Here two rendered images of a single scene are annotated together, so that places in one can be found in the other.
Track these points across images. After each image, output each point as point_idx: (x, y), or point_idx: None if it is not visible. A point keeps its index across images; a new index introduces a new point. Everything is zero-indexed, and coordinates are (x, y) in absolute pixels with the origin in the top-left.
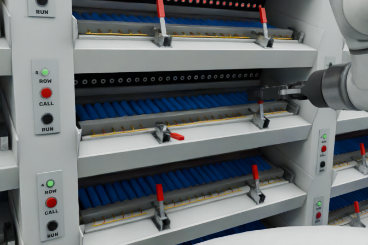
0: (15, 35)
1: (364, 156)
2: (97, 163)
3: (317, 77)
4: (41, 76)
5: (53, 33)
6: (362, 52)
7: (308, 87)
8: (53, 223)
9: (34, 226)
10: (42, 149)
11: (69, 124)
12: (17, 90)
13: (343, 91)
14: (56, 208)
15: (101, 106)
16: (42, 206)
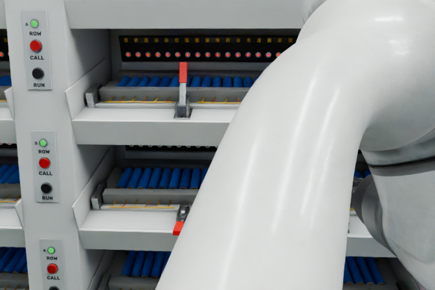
0: (17, 107)
1: None
2: (101, 239)
3: (367, 184)
4: (40, 146)
5: (51, 105)
6: (372, 170)
7: (355, 198)
8: (54, 289)
9: (39, 287)
10: (44, 216)
11: (68, 195)
12: (20, 158)
13: (379, 227)
14: (57, 275)
15: (147, 172)
16: (44, 270)
